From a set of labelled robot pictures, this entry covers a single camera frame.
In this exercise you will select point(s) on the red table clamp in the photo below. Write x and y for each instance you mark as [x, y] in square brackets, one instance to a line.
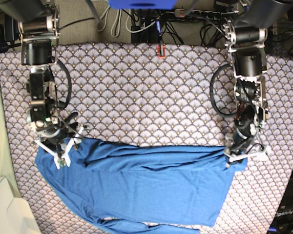
[161, 51]

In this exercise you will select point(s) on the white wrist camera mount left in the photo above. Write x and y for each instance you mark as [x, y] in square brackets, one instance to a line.
[256, 151]

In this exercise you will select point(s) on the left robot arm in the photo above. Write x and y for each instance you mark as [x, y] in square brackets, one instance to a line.
[245, 41]

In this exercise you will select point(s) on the blue box top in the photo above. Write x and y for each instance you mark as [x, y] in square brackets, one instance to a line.
[142, 4]

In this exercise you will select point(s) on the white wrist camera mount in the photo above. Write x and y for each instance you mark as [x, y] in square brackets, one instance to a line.
[256, 151]
[62, 158]

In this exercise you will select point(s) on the fan-patterned tablecloth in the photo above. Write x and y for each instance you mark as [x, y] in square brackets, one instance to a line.
[126, 93]

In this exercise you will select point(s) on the blue T-shirt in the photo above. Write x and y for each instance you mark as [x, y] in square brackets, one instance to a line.
[125, 189]

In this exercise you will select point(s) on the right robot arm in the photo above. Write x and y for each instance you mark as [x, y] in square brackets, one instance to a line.
[38, 27]

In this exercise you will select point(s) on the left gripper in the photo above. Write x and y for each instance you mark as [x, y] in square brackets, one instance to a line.
[243, 140]

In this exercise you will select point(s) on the black power strip red switch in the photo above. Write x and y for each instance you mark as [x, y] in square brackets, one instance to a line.
[211, 15]

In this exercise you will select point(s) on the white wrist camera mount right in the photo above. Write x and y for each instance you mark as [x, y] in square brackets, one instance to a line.
[62, 158]

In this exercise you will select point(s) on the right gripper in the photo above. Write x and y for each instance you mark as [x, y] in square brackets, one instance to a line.
[53, 138]

